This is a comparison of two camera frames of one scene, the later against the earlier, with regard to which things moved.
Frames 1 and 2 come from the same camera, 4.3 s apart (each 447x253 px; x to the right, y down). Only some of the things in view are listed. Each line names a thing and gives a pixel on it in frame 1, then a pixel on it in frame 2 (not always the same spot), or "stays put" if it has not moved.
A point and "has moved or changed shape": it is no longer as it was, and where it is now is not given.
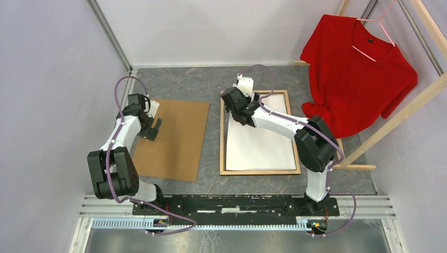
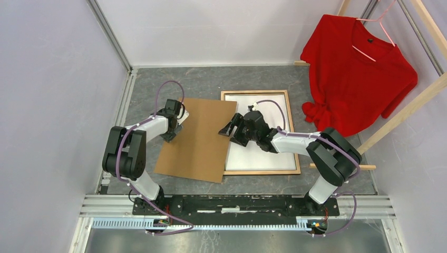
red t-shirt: [355, 75] stays put
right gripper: [248, 98] to [226, 130]
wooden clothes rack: [425, 97] stays put
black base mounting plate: [236, 207] stays put
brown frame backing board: [175, 153] has moved or changed shape
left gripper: [151, 132] to [169, 137]
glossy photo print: [251, 148] stays put
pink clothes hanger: [379, 20] stays put
